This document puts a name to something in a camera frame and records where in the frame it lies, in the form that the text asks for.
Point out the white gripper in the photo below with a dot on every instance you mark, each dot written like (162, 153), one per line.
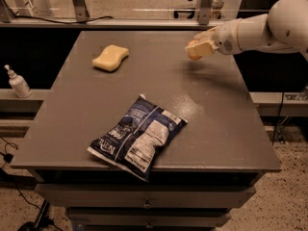
(225, 39)

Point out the blue chip bag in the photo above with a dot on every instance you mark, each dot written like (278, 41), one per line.
(134, 142)

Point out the orange fruit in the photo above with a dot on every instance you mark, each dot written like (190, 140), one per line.
(193, 52)

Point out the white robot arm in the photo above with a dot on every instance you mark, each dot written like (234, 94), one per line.
(283, 30)

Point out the yellow sponge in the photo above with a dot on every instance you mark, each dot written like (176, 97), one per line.
(110, 58)

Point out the grey drawer cabinet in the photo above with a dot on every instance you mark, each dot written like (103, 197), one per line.
(208, 169)

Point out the white pump bottle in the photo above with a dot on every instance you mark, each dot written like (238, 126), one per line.
(18, 83)

